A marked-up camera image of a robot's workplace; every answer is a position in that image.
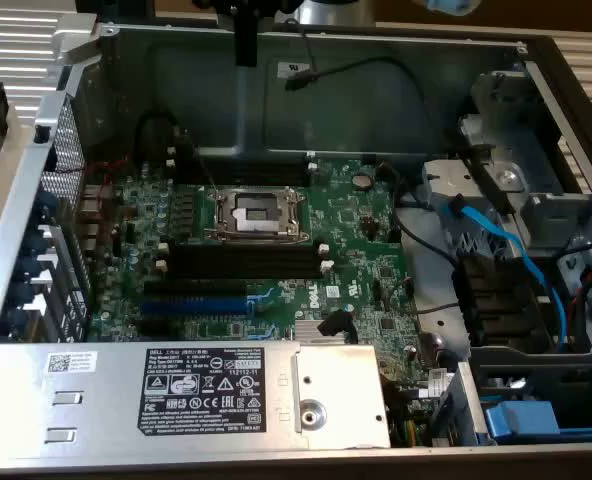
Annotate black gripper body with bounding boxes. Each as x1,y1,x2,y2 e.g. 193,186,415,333
193,0,257,16

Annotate black RAM slot white latches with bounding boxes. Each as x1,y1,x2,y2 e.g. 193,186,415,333
167,158,321,188
154,258,335,282
167,144,320,172
158,242,330,265

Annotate white case sticker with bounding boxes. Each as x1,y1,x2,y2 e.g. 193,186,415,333
275,58,313,79

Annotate thin metal locking lever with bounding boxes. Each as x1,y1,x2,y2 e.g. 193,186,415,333
181,128,220,192

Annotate grey metal PC case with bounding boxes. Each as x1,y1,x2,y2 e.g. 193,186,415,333
0,12,592,480

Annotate metal CPU socket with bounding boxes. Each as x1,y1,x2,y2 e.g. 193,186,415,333
203,185,313,246

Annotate metal port block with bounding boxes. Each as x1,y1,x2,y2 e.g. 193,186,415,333
75,183,116,254

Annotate green Dell motherboard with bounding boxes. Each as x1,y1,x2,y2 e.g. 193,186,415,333
78,154,450,399

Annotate long black expansion slot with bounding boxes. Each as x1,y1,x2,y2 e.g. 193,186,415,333
143,278,250,300

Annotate blue slot clip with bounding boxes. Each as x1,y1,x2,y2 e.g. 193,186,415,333
25,227,50,254
33,192,60,219
15,254,43,282
3,304,28,334
8,279,35,307

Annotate blue expansion slot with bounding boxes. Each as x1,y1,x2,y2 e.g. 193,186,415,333
139,295,250,317

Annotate black plastic bar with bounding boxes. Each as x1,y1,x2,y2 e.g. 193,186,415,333
443,127,518,217

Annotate grey metal disk bay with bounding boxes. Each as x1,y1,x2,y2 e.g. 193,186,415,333
458,69,592,351

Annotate silver finned chipset heatsink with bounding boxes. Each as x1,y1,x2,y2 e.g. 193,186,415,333
295,321,351,345

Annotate short black expansion slot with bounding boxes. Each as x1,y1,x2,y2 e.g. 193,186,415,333
137,317,173,337

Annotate black ribbed plastic shroud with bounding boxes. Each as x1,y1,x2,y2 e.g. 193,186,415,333
450,252,558,349

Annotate silver power supply with label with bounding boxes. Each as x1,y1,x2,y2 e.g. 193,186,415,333
0,341,393,452

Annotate grey metal drive cage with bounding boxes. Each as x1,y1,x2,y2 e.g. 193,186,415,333
428,344,592,447

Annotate blue plastic latch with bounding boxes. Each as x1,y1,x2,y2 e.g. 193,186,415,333
483,399,563,445

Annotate black wire with plug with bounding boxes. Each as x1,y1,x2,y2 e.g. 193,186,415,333
284,20,442,137

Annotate black looped wire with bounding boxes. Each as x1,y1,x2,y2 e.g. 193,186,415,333
134,109,178,162

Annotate thin red wire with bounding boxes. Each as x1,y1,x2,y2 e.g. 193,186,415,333
55,153,133,237

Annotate silver disk bracket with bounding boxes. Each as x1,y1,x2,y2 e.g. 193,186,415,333
421,158,530,212

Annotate thin black wire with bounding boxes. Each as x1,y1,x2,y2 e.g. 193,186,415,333
378,162,460,266

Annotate black wire plug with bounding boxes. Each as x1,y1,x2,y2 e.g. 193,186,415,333
315,309,353,338

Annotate blue flat wire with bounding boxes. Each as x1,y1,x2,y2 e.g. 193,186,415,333
438,197,571,347

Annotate power supply wire bundle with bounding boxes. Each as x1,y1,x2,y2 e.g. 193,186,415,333
383,379,428,447

